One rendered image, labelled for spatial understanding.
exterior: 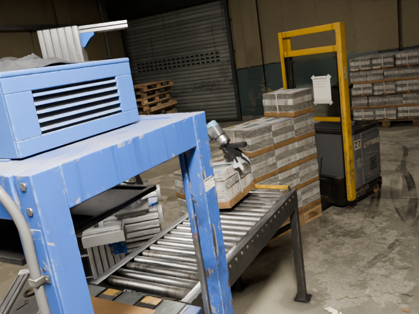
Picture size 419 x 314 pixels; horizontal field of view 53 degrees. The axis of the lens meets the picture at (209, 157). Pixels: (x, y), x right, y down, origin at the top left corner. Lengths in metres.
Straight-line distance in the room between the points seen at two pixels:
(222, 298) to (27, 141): 0.84
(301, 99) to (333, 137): 0.74
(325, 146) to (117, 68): 3.60
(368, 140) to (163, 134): 3.72
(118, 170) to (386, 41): 8.90
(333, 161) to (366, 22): 5.57
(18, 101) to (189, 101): 10.52
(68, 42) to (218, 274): 1.92
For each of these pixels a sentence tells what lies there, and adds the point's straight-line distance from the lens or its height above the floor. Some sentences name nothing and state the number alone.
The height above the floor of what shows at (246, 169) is 0.98.
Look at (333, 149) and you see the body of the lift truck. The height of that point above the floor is 0.57.
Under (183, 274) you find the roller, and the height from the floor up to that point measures 0.79.
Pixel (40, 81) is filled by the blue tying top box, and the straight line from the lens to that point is 1.12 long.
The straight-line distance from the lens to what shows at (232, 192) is 2.54.
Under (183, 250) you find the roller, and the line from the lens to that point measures 2.16.
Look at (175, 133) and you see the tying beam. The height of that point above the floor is 1.52.
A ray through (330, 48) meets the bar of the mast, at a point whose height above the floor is 1.62.
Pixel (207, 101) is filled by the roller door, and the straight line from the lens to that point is 11.24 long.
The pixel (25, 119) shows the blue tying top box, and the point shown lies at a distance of 1.08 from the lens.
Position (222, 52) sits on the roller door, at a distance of 10.85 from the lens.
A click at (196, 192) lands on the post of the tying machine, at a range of 1.37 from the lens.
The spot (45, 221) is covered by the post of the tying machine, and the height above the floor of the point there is 1.45.
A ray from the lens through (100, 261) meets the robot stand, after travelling 3.20.
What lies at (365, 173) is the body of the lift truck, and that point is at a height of 0.29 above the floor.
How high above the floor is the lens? 1.72
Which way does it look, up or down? 13 degrees down
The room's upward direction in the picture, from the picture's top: 8 degrees counter-clockwise
